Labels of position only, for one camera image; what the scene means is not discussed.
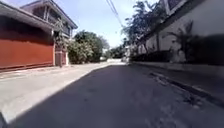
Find overhead wires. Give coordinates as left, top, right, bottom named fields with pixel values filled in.
left=105, top=0, right=124, bottom=28

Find green leafy trees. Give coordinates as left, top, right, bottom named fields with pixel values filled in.
left=67, top=29, right=111, bottom=65

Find dark trees by wall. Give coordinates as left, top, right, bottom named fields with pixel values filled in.
left=109, top=0, right=168, bottom=60

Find house with red gate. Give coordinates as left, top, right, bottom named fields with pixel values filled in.
left=0, top=0, right=79, bottom=73

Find raised concrete kerb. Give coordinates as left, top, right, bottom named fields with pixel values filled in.
left=131, top=60, right=224, bottom=101

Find long pale wall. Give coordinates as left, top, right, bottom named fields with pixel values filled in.
left=131, top=0, right=224, bottom=66

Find grey concrete road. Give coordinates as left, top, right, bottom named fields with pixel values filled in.
left=0, top=59, right=224, bottom=128

